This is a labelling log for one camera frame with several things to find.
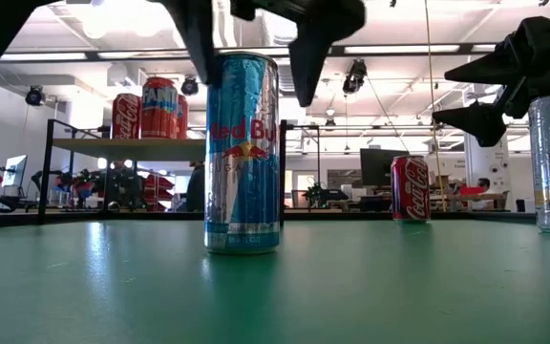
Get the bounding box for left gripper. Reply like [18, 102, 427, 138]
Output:
[159, 0, 368, 109]

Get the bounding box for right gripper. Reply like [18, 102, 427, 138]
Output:
[431, 0, 550, 149]

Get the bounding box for red Fanta strawberry can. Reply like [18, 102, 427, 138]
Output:
[139, 75, 180, 140]
[177, 94, 190, 140]

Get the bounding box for red Coca-Cola can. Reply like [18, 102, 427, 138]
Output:
[111, 93, 142, 140]
[390, 154, 433, 225]

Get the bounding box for blue silver Red Bull can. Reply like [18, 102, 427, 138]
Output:
[203, 51, 282, 255]

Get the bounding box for black ceiling spotlight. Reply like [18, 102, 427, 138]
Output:
[24, 84, 47, 108]
[180, 75, 201, 97]
[341, 58, 369, 96]

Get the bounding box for white round pillar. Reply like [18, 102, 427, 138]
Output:
[463, 133, 511, 211]

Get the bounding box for person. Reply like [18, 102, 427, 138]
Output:
[465, 177, 494, 211]
[105, 160, 136, 211]
[186, 160, 206, 213]

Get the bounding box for black desk monitor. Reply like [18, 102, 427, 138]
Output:
[359, 147, 411, 187]

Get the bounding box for red storage bins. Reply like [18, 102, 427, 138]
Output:
[143, 172, 177, 212]

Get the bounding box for silver desk monitor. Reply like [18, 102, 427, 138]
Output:
[0, 154, 29, 189]

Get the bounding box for black ceiling light rail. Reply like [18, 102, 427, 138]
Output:
[0, 43, 498, 62]

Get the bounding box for yellow hanging cord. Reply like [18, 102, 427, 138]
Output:
[422, 0, 448, 212]

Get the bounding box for wooden shelf black wire legs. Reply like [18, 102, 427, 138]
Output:
[37, 118, 289, 226]

